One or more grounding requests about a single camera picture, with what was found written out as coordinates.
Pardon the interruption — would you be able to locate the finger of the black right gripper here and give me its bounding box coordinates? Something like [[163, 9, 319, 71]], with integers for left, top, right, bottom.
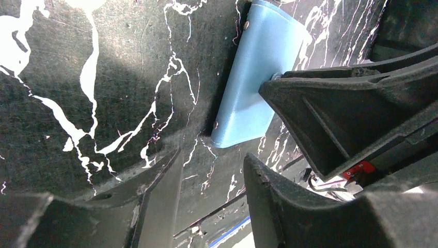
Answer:
[[281, 44, 437, 79], [259, 57, 437, 180]]

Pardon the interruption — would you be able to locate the blue leather card holder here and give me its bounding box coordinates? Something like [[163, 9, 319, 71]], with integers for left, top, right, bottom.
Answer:
[[211, 1, 309, 148]]

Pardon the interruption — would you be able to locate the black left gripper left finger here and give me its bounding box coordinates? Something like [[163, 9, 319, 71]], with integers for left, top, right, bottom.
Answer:
[[1, 149, 183, 247]]

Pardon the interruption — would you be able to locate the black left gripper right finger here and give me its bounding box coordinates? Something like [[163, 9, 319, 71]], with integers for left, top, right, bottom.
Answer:
[[243, 153, 437, 247]]

